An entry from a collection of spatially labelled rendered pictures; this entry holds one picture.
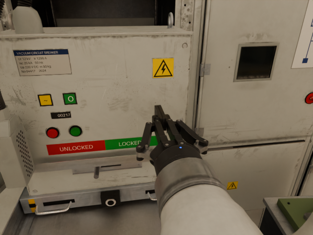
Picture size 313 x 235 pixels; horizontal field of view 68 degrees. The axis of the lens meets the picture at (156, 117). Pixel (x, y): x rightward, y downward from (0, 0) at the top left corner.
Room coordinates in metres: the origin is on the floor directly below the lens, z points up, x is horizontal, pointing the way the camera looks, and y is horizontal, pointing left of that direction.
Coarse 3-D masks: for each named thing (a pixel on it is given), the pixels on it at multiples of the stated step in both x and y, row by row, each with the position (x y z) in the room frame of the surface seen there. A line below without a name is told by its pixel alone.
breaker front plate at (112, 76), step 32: (0, 64) 0.54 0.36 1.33; (96, 64) 0.57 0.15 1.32; (128, 64) 0.58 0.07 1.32; (32, 96) 0.54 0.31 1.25; (96, 96) 0.57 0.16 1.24; (128, 96) 0.58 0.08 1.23; (160, 96) 0.60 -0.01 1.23; (32, 128) 0.54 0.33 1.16; (64, 128) 0.55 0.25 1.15; (96, 128) 0.57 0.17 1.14; (128, 128) 0.58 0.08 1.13; (64, 160) 0.55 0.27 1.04; (32, 192) 0.53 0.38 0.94
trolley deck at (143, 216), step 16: (80, 208) 0.55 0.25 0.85; (96, 208) 0.55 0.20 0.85; (112, 208) 0.55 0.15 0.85; (128, 208) 0.55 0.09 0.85; (144, 208) 0.55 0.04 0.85; (32, 224) 0.49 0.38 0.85; (48, 224) 0.49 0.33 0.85; (64, 224) 0.49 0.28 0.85; (80, 224) 0.49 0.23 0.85; (96, 224) 0.49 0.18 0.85; (112, 224) 0.49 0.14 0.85; (128, 224) 0.49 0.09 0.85; (144, 224) 0.49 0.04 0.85; (160, 224) 0.49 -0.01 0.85
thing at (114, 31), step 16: (0, 32) 0.63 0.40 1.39; (48, 32) 0.63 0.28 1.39; (64, 32) 0.63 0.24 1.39; (80, 32) 0.63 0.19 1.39; (96, 32) 0.62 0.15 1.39; (112, 32) 0.59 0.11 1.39; (128, 32) 0.59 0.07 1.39; (144, 32) 0.59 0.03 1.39; (160, 32) 0.60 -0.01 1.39; (176, 32) 0.60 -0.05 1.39; (192, 32) 0.61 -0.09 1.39
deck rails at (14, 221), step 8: (16, 208) 0.50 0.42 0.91; (16, 216) 0.48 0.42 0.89; (24, 216) 0.52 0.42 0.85; (32, 216) 0.52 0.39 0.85; (8, 224) 0.44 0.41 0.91; (16, 224) 0.47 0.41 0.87; (24, 224) 0.49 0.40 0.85; (8, 232) 0.43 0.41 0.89; (16, 232) 0.46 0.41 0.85; (24, 232) 0.46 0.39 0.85
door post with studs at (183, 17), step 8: (176, 0) 0.95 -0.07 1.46; (184, 0) 0.95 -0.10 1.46; (192, 0) 0.96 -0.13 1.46; (176, 8) 0.95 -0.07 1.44; (184, 8) 0.95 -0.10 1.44; (192, 8) 0.96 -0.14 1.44; (176, 16) 0.95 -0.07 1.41; (184, 16) 0.95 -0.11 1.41; (192, 16) 0.96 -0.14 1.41; (176, 24) 0.95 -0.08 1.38; (184, 24) 0.95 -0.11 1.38
